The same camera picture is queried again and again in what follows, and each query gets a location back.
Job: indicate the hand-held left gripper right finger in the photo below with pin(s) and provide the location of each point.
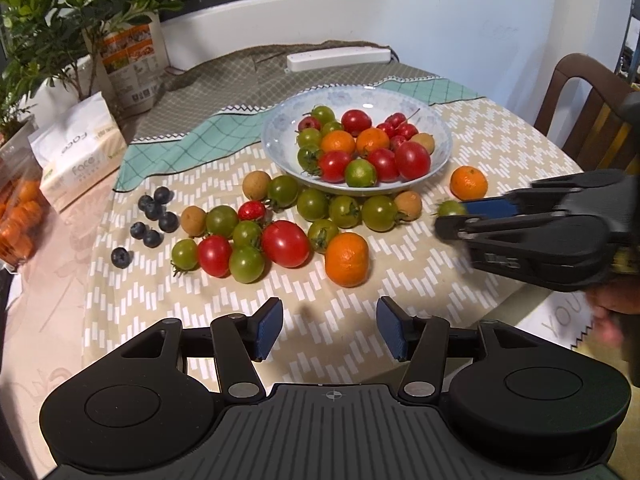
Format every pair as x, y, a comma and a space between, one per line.
392, 327

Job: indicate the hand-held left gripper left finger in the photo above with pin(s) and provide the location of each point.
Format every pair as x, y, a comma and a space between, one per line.
267, 327

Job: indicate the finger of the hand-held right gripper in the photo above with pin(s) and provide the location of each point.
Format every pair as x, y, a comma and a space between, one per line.
490, 207
480, 232

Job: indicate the round green cherry tomato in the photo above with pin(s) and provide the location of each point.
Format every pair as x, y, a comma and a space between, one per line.
309, 137
307, 157
322, 112
450, 208
331, 127

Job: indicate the large red tomato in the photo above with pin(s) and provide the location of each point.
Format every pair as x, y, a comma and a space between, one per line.
285, 243
412, 160

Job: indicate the brown longan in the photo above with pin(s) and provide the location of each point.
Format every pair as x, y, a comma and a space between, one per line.
407, 205
193, 221
256, 185
424, 142

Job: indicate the small red crabapple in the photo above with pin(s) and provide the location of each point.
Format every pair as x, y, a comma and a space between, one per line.
407, 131
251, 210
397, 142
395, 120
309, 123
385, 130

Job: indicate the red cherry tomato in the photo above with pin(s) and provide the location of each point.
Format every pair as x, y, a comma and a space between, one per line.
382, 164
214, 256
335, 165
356, 121

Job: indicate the green lime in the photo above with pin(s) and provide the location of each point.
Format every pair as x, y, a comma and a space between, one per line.
360, 172

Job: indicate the small mandarin orange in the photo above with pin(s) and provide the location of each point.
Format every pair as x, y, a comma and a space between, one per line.
338, 142
372, 140
346, 259
468, 182

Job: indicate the white blue-patterned plate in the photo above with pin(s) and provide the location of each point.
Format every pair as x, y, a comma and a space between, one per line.
285, 125

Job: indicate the person's right hand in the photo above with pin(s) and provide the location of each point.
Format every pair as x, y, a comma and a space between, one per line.
615, 305

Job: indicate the pile of green tomatoes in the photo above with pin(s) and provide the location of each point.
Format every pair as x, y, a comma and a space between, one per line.
312, 204

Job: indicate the brown wooden chair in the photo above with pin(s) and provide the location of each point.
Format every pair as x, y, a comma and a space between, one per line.
575, 90

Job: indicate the cluttered shelf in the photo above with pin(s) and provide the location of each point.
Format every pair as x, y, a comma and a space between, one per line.
631, 50

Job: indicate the cluster of blueberries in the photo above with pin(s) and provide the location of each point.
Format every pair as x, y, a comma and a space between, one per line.
155, 211

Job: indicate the teal checked cloth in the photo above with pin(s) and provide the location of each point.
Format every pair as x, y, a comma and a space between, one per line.
165, 150

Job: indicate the white power strip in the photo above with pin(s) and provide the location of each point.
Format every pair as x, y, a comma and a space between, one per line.
335, 57

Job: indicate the grey lattice cloth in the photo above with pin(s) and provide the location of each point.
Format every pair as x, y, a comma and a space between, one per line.
225, 80

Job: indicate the white soft tissue pack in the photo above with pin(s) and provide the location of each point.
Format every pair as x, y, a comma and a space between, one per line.
75, 160

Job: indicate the clear box of small oranges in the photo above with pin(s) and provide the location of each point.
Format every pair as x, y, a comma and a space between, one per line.
20, 210

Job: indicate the white printed paper bag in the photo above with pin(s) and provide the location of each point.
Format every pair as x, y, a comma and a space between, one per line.
132, 70

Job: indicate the small-leaf potted plant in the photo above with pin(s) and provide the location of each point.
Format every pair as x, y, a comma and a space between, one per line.
12, 132

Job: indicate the broad-leaf potted plant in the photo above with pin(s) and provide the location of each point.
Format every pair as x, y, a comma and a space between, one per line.
45, 30

